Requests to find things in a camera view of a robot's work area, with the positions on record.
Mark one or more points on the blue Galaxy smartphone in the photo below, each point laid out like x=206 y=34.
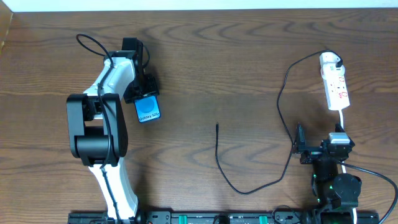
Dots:
x=147 y=109

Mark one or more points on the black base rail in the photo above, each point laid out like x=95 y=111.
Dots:
x=165 y=217

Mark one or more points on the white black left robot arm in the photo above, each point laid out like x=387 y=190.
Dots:
x=98 y=132

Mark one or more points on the white USB charger plug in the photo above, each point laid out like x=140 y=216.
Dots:
x=329 y=70

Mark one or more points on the white power strip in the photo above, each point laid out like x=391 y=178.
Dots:
x=335 y=89

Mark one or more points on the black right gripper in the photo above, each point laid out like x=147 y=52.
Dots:
x=311 y=149

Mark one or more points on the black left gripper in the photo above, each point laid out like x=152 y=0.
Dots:
x=144 y=93

